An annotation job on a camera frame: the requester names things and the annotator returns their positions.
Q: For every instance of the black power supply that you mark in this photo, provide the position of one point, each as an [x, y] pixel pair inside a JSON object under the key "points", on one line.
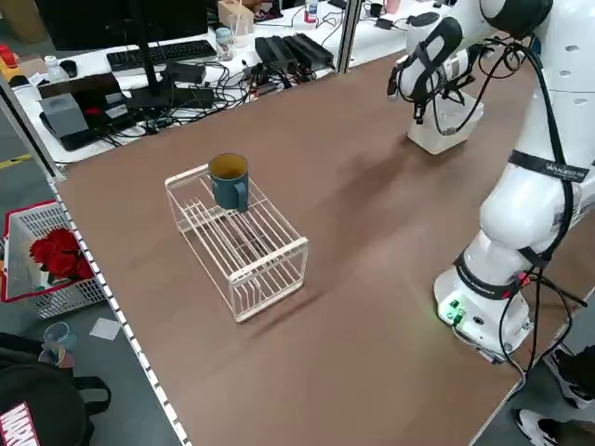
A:
{"points": [[309, 48], [274, 51]]}

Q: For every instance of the black monitor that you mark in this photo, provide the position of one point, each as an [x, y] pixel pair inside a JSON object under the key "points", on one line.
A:
{"points": [[116, 21]]}

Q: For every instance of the clear water bottle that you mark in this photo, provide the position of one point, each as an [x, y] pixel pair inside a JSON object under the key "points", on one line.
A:
{"points": [[53, 69]]}

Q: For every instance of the clear blue cup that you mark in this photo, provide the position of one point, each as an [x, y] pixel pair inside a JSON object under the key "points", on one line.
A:
{"points": [[58, 344]]}

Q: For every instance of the light wooden box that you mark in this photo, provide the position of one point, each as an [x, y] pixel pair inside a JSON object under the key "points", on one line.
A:
{"points": [[234, 21]]}

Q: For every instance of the jar with teal lid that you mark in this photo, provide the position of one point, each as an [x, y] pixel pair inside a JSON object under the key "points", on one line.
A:
{"points": [[224, 44]]}

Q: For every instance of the white paper square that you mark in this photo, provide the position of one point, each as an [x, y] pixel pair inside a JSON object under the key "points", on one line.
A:
{"points": [[104, 330]]}

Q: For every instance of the dark flat box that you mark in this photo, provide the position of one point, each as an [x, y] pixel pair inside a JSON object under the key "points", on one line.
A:
{"points": [[79, 86]]}

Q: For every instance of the black monitor stand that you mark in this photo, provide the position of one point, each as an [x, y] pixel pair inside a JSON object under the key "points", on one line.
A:
{"points": [[149, 69]]}

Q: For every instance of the red roses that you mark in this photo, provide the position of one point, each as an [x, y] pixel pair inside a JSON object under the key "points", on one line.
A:
{"points": [[60, 255]]}

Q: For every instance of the small black adapter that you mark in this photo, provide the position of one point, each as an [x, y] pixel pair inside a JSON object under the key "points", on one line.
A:
{"points": [[385, 23]]}

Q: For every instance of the black mouse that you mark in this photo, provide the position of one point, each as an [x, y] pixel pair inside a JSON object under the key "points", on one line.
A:
{"points": [[68, 68]]}

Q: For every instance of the brown cardboard box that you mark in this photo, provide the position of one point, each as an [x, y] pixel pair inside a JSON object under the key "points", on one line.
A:
{"points": [[28, 21]]}

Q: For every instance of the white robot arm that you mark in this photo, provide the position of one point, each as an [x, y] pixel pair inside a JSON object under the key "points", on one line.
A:
{"points": [[516, 209]]}

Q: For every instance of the black keyboard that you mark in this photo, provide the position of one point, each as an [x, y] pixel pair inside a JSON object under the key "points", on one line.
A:
{"points": [[162, 53]]}

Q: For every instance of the aluminium frame post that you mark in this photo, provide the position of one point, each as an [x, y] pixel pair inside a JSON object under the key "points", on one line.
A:
{"points": [[348, 37], [32, 135]]}

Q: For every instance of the grey cube device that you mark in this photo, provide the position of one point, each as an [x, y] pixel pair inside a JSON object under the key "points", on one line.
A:
{"points": [[62, 116]]}

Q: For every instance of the red emergency stop button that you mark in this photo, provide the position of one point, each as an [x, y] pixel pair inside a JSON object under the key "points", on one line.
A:
{"points": [[7, 56]]}

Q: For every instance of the white basket red rim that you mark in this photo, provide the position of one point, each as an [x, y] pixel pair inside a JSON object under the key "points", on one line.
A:
{"points": [[28, 297]]}

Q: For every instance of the person's black white shoe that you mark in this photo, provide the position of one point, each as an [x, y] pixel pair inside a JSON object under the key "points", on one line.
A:
{"points": [[572, 376]]}

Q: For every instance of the black backpack red logo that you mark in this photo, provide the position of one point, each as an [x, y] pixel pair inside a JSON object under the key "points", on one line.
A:
{"points": [[37, 399]]}

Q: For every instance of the white bottle pink base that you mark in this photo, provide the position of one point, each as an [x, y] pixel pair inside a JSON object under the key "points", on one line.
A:
{"points": [[311, 11]]}

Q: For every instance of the teal mug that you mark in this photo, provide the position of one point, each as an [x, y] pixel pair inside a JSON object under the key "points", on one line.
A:
{"points": [[228, 190]]}

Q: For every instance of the dark mug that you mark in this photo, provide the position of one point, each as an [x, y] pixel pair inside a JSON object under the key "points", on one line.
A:
{"points": [[375, 9]]}

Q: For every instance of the pink cup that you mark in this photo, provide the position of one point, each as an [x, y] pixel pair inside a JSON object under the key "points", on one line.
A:
{"points": [[392, 5]]}

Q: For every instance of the white preservation box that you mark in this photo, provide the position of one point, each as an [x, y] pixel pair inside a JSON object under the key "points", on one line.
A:
{"points": [[441, 139]]}

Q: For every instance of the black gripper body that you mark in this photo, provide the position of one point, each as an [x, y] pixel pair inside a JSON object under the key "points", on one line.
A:
{"points": [[451, 90]]}

